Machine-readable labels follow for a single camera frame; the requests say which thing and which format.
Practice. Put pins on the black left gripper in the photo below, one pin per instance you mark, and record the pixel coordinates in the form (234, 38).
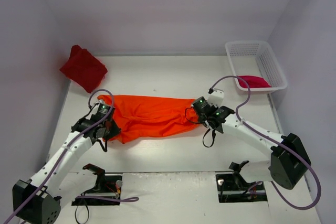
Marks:
(111, 128)

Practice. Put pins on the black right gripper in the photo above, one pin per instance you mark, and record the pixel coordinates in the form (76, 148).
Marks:
(197, 107)

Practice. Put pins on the orange t shirt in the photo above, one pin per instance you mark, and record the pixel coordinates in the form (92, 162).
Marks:
(153, 117)

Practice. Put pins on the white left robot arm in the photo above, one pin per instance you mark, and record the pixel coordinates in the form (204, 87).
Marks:
(41, 198)

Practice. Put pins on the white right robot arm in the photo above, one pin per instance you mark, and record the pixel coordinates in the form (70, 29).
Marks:
(285, 154)

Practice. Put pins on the magenta t shirt in basket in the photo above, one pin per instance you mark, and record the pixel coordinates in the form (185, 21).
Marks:
(253, 82)

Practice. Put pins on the folded dark red t shirt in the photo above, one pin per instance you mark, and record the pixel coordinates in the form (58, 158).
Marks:
(84, 69)

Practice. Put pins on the white plastic basket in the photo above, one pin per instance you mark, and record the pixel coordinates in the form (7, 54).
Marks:
(256, 58)

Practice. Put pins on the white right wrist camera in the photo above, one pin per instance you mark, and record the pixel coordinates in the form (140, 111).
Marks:
(216, 97)

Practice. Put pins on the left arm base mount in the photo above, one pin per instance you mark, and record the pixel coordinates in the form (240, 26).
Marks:
(107, 186)

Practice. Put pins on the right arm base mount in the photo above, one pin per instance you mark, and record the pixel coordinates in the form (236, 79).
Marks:
(232, 188)

